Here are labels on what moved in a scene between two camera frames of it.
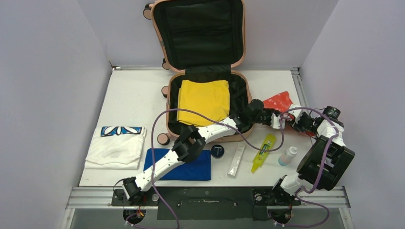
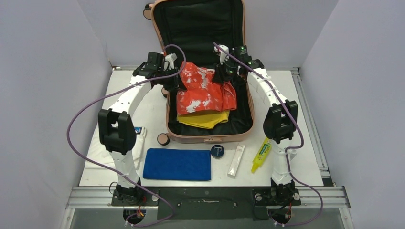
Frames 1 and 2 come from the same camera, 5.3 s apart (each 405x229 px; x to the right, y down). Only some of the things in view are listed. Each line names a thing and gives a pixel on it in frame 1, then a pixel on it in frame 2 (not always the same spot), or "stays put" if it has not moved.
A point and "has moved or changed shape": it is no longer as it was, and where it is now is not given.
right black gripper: [297, 125] → [220, 76]
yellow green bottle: [267, 145] stays put
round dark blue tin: [217, 151] stays put
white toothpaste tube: [236, 160] stays put
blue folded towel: [199, 169] stays put
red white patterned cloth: [282, 102] has moved or changed shape
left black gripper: [269, 112] → [175, 84]
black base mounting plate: [208, 203] stays put
